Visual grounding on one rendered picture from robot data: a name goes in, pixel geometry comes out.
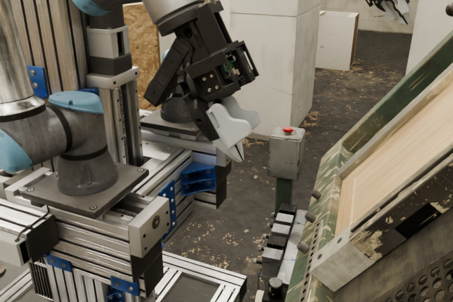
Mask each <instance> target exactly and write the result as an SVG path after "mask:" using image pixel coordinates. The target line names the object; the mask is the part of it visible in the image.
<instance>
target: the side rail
mask: <svg viewBox="0 0 453 302"><path fill-rule="evenodd" d="M452 63H453V30H452V31H451V32H450V33H449V34H448V35H447V36H446V37H445V38H444V39H443V40H442V41H441V42H440V43H439V44H438V45H436V46H435V47H434V48H433V49H432V50H431V51H430V52H429V53H428V54H427V55H426V56H425V57H424V58H423V59H422V60H421V61H420V62H419V63H418V64H417V65H416V66H415V67H414V68H413V69H412V70H411V71H410V72H408V73H407V74H406V75H405V76H404V77H403V78H402V79H401V81H399V83H397V85H395V87H393V89H391V91H389V93H387V95H385V97H383V98H382V99H381V100H380V101H379V102H378V103H377V104H376V105H375V106H374V107H373V108H372V109H371V110H370V111H369V112H368V113H367V114H366V115H365V116H364V117H363V118H362V119H361V120H360V121H359V122H358V123H357V124H356V125H354V126H353V127H352V128H351V129H350V130H349V131H348V132H347V133H346V134H345V135H344V136H343V137H342V141H341V144H342V145H344V146H346V147H347V148H348V149H349V150H350V151H351V152H352V153H353V154H356V153H357V152H358V151H359V150H360V149H361V148H362V147H363V146H364V145H366V143H367V142H368V141H369V140H370V139H371V138H373V137H374V136H375V135H376V134H377V133H378V132H379V131H380V130H381V129H383V128H384V127H385V126H386V125H387V124H388V123H389V122H390V121H391V120H393V118H395V116H397V114H399V112H401V111H402V110H403V109H404V108H405V107H406V106H407V105H408V104H410V103H411V102H412V101H413V100H414V99H415V98H416V97H417V96H418V95H420V93H422V91H424V89H426V87H428V86H429V85H430V84H431V83H432V82H433V81H434V80H435V79H436V78H437V77H438V76H439V75H440V74H441V73H442V72H443V71H444V70H445V69H447V68H448V67H449V66H450V65H451V64H452Z"/></svg>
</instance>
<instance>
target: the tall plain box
mask: <svg viewBox="0 0 453 302"><path fill-rule="evenodd" d="M319 4H321V0H230V37H231V40H232V41H233V42H234V41H236V40H238V41H239V42H241V41H242V40H244V42H245V44H246V46H247V49H248V51H249V53H250V55H251V58H252V59H253V62H254V64H255V67H256V69H257V71H258V73H259V76H257V77H255V80H254V81H252V82H251V83H249V84H246V85H244V86H242V87H241V90H239V91H236V92H235V93H234V94H233V95H232V96H234V97H235V98H236V99H237V102H238V103H239V106H240V107H241V108H242V109H245V110H250V111H256V112H257V113H258V114H259V116H260V124H259V125H258V126H257V127H256V128H254V129H253V130H251V134H250V135H249V136H247V138H255V139H259V140H266V141H269V139H270V135H271V134H272V132H273V130H274V128H275V127H276V126H277V125H280V126H287V127H297V128H298V127H299V126H300V124H301V123H302V121H303V120H304V118H305V117H306V116H307V114H308V112H309V110H310V109H311V107H312V99H313V83H314V75H315V60H316V52H317V43H318V28H319V20H320V5H319Z"/></svg>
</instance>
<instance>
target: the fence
mask: <svg viewBox="0 0 453 302"><path fill-rule="evenodd" d="M452 81H453V64H451V66H449V68H447V69H446V70H445V71H444V72H443V73H442V74H441V75H440V76H439V77H438V78H436V79H435V80H434V81H433V82H432V83H431V84H430V85H429V86H428V87H426V89H424V91H422V93H420V95H418V96H417V97H416V98H415V99H414V100H413V101H412V102H411V103H410V104H408V105H407V106H406V107H405V108H404V109H403V110H402V111H401V112H399V114H397V116H395V118H393V120H391V121H390V122H389V123H388V124H387V125H386V126H385V127H384V128H383V129H381V130H380V131H379V132H378V133H377V134H376V135H375V136H374V137H373V138H371V139H370V140H369V141H368V142H367V143H366V145H364V146H363V147H362V148H361V149H360V150H359V151H358V152H357V153H356V154H355V155H353V156H352V157H351V158H350V159H349V160H348V161H347V162H346V163H344V164H343V165H342V166H341V167H340V168H339V170H338V177H340V178H341V179H342V180H343V179H344V178H346V177H347V176H348V175H349V174H350V173H351V172H353V171H354V170H355V169H356V168H357V167H358V166H359V165H360V164H361V163H362V162H363V161H364V160H365V159H367V158H368V157H369V156H370V155H371V154H372V153H374V152H375V151H376V150H377V149H378V148H379V147H380V146H381V145H382V144H383V143H384V142H385V141H387V140H388V139H389V138H390V137H391V136H392V135H394V134H395V133H396V132H397V131H398V130H399V129H400V128H401V127H402V126H403V125H404V124H405V123H406V122H408V121H409V120H410V119H411V118H412V117H413V116H415V115H416V114H417V113H418V112H419V111H420V110H421V109H422V108H423V107H424V106H425V105H426V104H427V103H429V102H430V101H431V100H432V99H433V98H434V97H436V96H437V95H438V94H439V93H440V92H441V91H442V90H443V89H444V88H445V87H446V86H447V85H449V84H450V83H451V82H452Z"/></svg>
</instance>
